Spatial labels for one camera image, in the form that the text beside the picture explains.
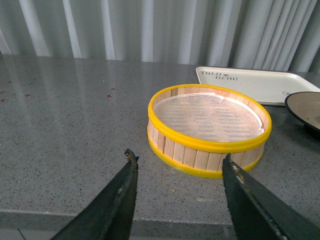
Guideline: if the grey pleated curtain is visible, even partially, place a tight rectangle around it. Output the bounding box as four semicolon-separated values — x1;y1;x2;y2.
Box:
0;0;320;73

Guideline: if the white steamer liner cloth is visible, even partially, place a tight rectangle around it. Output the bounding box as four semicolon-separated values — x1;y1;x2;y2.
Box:
153;92;264;143

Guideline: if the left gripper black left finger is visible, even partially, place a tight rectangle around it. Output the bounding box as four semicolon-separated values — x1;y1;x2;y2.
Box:
53;149;139;240

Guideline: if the white bear print tray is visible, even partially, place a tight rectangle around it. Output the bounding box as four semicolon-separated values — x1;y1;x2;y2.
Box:
195;66;320;107

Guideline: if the yellow rimmed bamboo steamer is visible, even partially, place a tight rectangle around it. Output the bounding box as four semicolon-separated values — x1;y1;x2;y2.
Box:
147;84;272;179

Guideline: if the beige plate with black rim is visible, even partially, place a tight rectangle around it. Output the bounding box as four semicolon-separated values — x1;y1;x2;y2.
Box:
284;91;320;141

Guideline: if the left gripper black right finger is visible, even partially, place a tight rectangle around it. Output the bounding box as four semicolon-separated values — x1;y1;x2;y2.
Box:
222;154;320;240

